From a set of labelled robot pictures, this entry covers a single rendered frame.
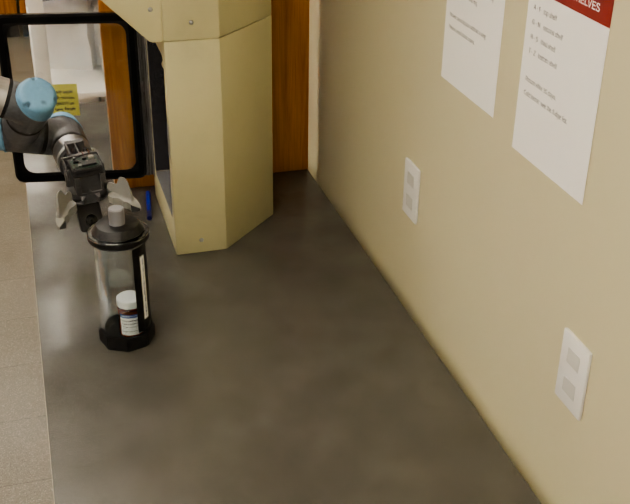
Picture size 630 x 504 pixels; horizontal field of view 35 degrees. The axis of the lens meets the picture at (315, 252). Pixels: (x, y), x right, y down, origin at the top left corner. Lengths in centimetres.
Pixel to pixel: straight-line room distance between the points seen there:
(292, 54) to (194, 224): 54
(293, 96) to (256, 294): 65
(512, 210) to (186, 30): 77
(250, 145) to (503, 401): 83
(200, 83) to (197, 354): 55
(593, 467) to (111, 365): 86
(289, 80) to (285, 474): 118
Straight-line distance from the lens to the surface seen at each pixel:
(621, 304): 133
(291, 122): 251
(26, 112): 193
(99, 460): 163
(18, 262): 420
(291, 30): 244
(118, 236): 175
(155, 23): 198
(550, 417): 155
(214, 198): 213
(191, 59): 201
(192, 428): 167
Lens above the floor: 198
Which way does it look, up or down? 29 degrees down
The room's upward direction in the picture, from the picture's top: 1 degrees clockwise
